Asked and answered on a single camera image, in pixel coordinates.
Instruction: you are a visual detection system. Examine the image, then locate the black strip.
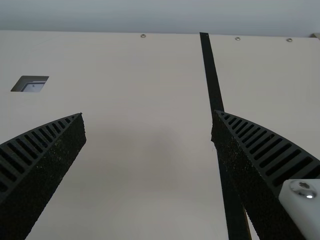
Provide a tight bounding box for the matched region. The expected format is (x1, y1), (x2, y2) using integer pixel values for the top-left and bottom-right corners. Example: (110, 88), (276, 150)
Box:
(199, 31), (252, 240)

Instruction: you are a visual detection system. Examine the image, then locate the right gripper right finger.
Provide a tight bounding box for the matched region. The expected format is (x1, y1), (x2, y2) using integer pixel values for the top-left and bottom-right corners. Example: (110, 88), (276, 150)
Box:
(210, 109), (320, 240)

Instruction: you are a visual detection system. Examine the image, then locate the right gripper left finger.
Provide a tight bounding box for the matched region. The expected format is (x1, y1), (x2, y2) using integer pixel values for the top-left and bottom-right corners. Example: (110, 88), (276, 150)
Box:
(0, 112), (87, 240)

